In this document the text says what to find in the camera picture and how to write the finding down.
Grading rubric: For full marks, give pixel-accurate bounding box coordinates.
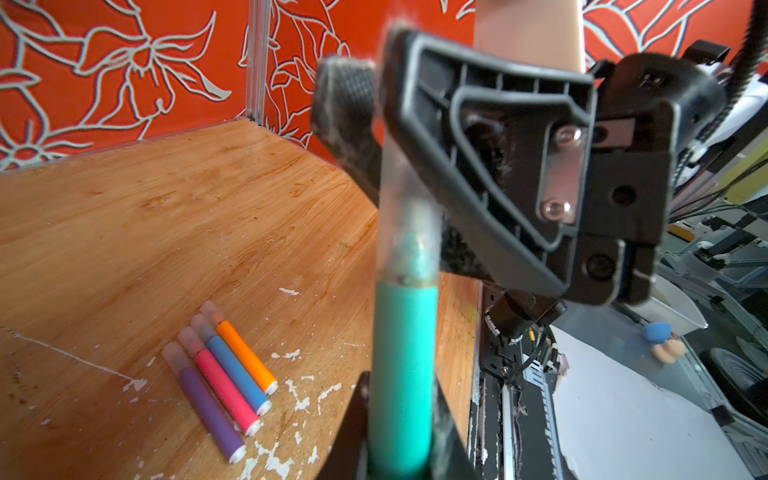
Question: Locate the clear pen cap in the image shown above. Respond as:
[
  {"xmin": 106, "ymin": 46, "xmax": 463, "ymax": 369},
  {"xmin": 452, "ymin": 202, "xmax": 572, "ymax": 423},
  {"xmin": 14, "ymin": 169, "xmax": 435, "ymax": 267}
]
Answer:
[
  {"xmin": 161, "ymin": 342, "xmax": 194, "ymax": 377},
  {"xmin": 190, "ymin": 314, "xmax": 217, "ymax": 344},
  {"xmin": 177, "ymin": 326, "xmax": 206, "ymax": 360},
  {"xmin": 200, "ymin": 300, "xmax": 225, "ymax": 329},
  {"xmin": 376, "ymin": 133, "xmax": 443, "ymax": 288}
]

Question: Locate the green pen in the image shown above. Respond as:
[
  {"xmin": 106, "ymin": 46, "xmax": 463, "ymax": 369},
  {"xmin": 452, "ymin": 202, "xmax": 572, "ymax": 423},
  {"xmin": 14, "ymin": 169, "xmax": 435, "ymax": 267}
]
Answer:
[{"xmin": 367, "ymin": 281, "xmax": 438, "ymax": 479}]

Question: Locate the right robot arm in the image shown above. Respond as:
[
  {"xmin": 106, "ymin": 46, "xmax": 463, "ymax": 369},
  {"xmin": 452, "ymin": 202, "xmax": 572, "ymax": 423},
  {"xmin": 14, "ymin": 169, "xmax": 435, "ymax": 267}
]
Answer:
[{"xmin": 311, "ymin": 1, "xmax": 767, "ymax": 388}]

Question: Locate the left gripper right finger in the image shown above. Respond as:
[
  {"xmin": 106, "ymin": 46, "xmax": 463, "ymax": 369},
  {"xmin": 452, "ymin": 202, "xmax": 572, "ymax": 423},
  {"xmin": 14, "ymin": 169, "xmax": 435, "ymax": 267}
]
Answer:
[{"xmin": 428, "ymin": 377, "xmax": 478, "ymax": 480}]

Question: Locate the blue pen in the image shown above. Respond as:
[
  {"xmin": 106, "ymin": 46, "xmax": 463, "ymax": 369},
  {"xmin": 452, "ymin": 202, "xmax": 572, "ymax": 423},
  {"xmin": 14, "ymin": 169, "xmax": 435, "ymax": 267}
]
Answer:
[{"xmin": 206, "ymin": 335, "xmax": 272, "ymax": 416}]

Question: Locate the purple pen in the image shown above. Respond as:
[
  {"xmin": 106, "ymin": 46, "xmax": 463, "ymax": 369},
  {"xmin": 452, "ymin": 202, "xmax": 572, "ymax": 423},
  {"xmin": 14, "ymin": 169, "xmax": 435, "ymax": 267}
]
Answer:
[{"xmin": 178, "ymin": 368, "xmax": 246, "ymax": 464}]

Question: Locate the orange pen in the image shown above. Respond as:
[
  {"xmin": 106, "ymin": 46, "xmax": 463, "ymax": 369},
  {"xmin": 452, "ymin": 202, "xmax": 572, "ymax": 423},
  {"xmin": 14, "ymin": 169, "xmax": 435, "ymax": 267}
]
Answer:
[{"xmin": 216, "ymin": 320, "xmax": 279, "ymax": 396}]

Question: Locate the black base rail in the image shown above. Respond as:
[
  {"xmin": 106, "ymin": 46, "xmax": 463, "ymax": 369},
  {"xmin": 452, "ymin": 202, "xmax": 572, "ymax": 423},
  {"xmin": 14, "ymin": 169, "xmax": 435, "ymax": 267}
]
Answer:
[{"xmin": 467, "ymin": 285, "xmax": 566, "ymax": 479}]

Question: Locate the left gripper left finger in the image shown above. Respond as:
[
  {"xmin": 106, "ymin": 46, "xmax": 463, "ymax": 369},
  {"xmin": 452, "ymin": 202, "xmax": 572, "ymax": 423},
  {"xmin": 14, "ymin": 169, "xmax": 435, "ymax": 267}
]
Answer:
[{"xmin": 316, "ymin": 371, "xmax": 369, "ymax": 480}]

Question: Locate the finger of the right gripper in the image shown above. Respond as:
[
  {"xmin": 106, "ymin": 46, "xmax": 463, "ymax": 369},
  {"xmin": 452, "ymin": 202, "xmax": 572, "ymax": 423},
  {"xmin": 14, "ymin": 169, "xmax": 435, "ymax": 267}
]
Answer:
[{"xmin": 311, "ymin": 55, "xmax": 383, "ymax": 206}]

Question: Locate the pink pen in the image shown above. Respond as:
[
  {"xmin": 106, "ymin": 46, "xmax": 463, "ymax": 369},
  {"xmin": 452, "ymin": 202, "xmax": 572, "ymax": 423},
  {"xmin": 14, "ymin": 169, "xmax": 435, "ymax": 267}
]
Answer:
[{"xmin": 195, "ymin": 349, "xmax": 261, "ymax": 437}]

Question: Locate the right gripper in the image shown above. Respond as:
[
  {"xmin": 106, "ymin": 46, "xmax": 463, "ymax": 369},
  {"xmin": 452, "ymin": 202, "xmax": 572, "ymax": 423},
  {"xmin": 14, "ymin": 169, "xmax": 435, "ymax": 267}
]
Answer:
[{"xmin": 380, "ymin": 27, "xmax": 726, "ymax": 305}]

